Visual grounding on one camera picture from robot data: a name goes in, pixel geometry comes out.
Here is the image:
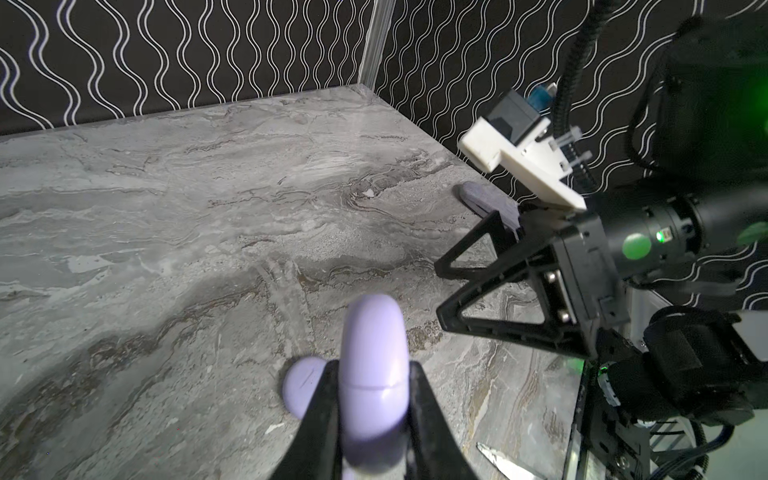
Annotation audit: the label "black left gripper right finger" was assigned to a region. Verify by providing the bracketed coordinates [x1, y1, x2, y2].
[407, 361, 477, 479]

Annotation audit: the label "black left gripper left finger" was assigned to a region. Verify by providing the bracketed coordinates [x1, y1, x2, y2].
[270, 360, 341, 479]

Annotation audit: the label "aluminium corner frame post right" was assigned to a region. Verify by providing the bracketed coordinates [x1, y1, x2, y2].
[358, 0, 396, 90]

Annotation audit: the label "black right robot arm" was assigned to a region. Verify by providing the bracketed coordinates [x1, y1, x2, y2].
[435, 1, 767, 479]

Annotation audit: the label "beige handled scissors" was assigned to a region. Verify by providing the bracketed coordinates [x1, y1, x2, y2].
[476, 442, 541, 480]

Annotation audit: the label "purple earbud charging case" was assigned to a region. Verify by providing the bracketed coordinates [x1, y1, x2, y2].
[338, 294, 410, 475]

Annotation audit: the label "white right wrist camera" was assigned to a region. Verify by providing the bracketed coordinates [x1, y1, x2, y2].
[457, 90, 591, 211]

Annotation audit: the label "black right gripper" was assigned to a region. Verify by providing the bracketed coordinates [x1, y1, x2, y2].
[434, 209, 628, 359]

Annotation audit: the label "grey purple glasses case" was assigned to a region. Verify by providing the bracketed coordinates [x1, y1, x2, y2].
[455, 181, 520, 231]

